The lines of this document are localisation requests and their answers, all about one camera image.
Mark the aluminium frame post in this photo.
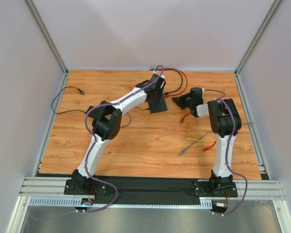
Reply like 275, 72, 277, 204
24, 0, 68, 74
234, 0, 283, 76

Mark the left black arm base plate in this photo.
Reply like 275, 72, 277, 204
64, 179, 107, 196

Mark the black network switch box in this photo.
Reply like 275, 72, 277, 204
148, 95, 168, 114

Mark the grey ethernet cable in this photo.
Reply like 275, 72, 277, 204
178, 122, 255, 156

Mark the black cloth strip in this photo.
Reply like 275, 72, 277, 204
36, 172, 272, 205

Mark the red ethernet cable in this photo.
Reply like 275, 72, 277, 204
161, 67, 188, 98

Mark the right aluminium frame post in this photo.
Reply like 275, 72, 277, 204
234, 0, 283, 76

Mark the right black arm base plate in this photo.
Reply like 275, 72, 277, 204
193, 180, 238, 198

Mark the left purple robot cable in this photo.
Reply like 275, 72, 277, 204
29, 64, 164, 220

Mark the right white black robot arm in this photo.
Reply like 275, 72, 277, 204
172, 87, 242, 189

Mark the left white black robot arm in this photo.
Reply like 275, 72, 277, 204
72, 71, 165, 181

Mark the front aluminium rail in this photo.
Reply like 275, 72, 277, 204
19, 177, 285, 200

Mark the left aluminium frame post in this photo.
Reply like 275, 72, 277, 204
24, 0, 68, 74

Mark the grey slotted cable duct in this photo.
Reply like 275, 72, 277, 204
29, 197, 212, 209

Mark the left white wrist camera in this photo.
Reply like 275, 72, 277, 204
153, 70, 165, 79

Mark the thin black power cable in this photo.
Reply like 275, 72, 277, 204
51, 86, 151, 128

